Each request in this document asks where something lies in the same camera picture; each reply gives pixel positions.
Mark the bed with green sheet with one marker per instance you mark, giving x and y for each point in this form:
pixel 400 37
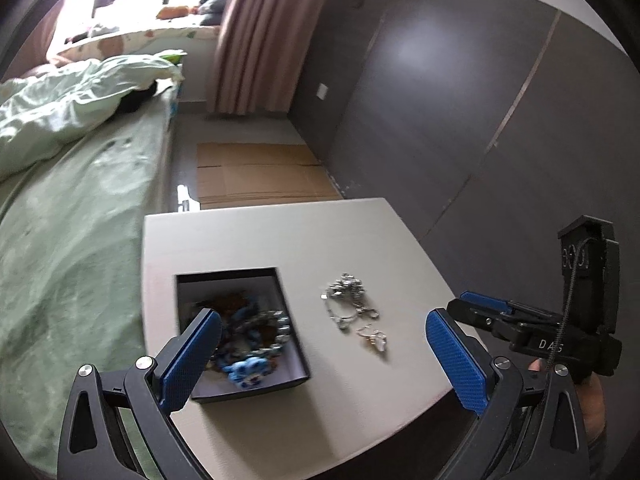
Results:
pixel 75 270

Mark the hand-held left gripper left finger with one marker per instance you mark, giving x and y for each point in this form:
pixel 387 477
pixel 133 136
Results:
pixel 187 355

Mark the flat cardboard sheet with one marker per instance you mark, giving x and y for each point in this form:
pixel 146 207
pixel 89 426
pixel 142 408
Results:
pixel 265 175

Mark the dark blue jewelry box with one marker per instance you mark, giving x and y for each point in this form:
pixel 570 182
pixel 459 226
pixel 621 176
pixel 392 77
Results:
pixel 290 355

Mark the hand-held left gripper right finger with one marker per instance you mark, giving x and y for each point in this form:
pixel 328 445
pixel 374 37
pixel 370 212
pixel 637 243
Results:
pixel 457 360

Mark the small white floor object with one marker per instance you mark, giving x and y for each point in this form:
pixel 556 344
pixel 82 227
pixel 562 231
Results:
pixel 183 199

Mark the dark pillow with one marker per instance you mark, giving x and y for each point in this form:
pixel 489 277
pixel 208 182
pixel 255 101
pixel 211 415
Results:
pixel 217 2

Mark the printed window seat cushion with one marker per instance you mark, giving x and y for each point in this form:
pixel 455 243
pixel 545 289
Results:
pixel 140 40

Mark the pale green quilt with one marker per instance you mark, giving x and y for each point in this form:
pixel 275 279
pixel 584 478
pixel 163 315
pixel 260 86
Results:
pixel 60 105

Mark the dark cloth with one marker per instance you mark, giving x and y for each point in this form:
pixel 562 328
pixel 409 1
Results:
pixel 137 99

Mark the pink curtain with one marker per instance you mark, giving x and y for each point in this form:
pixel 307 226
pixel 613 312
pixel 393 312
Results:
pixel 260 35
pixel 35 40

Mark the white low table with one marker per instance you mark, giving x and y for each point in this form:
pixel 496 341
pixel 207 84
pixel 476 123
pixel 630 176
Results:
pixel 350 410

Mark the small silver earring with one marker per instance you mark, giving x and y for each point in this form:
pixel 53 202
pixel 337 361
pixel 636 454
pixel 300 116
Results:
pixel 372 341

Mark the white cloth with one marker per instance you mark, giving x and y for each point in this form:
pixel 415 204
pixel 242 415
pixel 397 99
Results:
pixel 104 30

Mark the person's right hand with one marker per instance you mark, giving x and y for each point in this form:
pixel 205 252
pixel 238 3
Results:
pixel 592 405

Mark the white wall socket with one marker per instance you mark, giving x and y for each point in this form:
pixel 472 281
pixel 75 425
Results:
pixel 322 92

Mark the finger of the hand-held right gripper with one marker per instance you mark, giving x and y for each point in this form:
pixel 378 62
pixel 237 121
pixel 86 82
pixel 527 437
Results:
pixel 480 317
pixel 482 300

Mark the orange plush toy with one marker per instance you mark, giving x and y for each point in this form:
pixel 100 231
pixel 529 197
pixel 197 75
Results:
pixel 172 11

